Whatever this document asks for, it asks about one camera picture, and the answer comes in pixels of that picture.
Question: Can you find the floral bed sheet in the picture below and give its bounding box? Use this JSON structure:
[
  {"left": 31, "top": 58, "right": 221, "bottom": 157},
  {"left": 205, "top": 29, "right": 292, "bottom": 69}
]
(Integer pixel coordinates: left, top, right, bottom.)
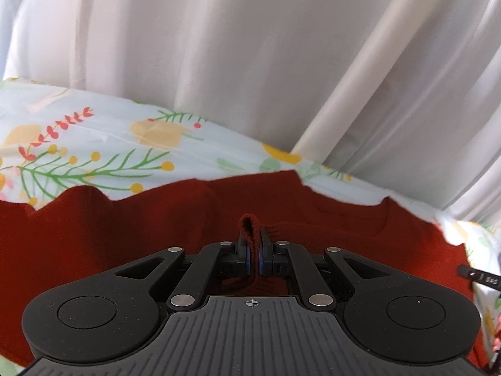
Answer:
[{"left": 0, "top": 77, "right": 501, "bottom": 376}]

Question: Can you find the red knit sweater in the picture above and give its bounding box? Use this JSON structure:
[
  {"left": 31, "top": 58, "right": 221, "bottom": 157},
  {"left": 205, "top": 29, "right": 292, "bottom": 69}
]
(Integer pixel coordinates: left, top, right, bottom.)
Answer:
[{"left": 0, "top": 170, "right": 487, "bottom": 369}]

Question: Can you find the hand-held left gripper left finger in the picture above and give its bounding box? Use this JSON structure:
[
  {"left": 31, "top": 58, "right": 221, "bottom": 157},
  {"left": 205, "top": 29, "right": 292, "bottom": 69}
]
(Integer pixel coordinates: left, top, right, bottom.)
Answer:
[{"left": 115, "top": 231, "right": 251, "bottom": 313}]

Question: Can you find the white curtain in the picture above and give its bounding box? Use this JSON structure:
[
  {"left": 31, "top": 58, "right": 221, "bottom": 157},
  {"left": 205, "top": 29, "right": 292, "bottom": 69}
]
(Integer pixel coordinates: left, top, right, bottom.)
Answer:
[{"left": 0, "top": 0, "right": 501, "bottom": 225}]

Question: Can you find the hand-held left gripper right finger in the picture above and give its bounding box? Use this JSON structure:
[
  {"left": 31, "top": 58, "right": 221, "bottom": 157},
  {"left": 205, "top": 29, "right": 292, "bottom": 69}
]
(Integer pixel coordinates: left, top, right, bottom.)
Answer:
[{"left": 258, "top": 230, "right": 386, "bottom": 312}]

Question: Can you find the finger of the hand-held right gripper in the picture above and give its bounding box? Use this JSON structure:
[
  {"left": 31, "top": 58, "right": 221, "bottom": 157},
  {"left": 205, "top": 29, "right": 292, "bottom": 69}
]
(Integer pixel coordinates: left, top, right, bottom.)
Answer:
[{"left": 457, "top": 265, "right": 501, "bottom": 293}]

